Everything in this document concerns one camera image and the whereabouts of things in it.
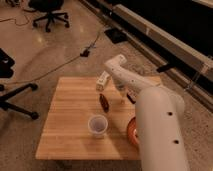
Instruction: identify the black chair base left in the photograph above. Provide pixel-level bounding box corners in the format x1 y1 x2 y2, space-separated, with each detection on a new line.
0 48 39 120

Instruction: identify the black floor cable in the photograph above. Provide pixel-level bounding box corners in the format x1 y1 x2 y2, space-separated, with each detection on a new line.
0 31 103 86

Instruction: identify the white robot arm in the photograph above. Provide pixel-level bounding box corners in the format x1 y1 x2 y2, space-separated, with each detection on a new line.
105 54 190 171

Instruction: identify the dark brown box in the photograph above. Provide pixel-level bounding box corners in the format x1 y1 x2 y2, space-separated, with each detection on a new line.
126 93 136 104

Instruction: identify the wooden table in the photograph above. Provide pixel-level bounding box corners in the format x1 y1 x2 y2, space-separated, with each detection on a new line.
36 77 139 160

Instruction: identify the black floor plate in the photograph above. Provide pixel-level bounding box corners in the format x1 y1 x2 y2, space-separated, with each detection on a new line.
105 28 127 44

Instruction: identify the black office chair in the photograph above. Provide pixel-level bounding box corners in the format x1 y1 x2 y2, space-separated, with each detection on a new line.
28 0 70 32

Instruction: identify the long grey rail beam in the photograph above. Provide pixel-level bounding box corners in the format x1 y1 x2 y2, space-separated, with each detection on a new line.
113 4 213 81

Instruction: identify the orange plate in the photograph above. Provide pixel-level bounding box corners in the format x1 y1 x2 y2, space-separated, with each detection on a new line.
126 117 139 147

